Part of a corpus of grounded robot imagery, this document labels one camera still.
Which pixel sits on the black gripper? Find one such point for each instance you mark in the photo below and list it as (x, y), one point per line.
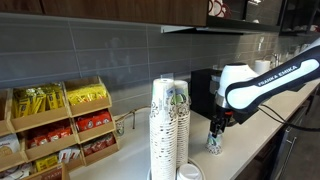
(222, 118)

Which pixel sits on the patterned paper cup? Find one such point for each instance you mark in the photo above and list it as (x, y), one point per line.
(213, 146)

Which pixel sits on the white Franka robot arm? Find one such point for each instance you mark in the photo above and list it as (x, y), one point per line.
(266, 86)

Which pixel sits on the short paper cup stack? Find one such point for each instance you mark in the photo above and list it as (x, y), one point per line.
(184, 126)

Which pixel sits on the white plastic cup lids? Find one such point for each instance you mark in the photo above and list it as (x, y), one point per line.
(188, 172)

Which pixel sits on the tall paper cup stack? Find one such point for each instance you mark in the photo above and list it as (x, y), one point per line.
(163, 133)

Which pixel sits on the pale tea packets pile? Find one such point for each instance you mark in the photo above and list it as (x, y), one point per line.
(16, 171)

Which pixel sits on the black coffee machine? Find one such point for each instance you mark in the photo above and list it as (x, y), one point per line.
(200, 93)

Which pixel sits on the dark lower cabinet front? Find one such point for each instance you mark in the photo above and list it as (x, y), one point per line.
(266, 166)

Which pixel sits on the chrome faucet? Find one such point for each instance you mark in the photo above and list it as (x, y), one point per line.
(274, 57)

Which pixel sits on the patterned coffee pod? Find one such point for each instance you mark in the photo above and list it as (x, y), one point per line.
(120, 128)

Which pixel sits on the dark open shelf cabinet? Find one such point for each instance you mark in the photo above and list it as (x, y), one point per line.
(240, 24)

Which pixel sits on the white under cabinet light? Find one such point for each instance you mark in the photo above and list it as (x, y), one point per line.
(173, 29)

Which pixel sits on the dark red tea packets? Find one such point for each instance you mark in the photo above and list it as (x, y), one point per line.
(98, 144)

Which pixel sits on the bright red tea packets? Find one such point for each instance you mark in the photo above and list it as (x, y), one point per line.
(93, 120)

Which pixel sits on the plain yellow tea packets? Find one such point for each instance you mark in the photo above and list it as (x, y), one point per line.
(86, 94)

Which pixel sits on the white red tea packets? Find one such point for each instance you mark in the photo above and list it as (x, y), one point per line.
(68, 155)

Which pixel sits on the red orange tea packets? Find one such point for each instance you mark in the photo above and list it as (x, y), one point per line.
(50, 135)

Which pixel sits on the brown wooden upper cabinet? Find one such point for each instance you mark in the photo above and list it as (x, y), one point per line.
(100, 10)

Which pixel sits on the small yellow tea packets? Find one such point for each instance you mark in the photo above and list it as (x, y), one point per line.
(46, 162)

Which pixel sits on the wooden tea organizer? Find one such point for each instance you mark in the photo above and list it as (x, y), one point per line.
(43, 120)

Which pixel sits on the yellow black tea packets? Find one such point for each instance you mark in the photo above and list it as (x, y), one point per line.
(33, 101)

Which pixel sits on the white wall outlet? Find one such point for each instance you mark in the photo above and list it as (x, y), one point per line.
(166, 76)

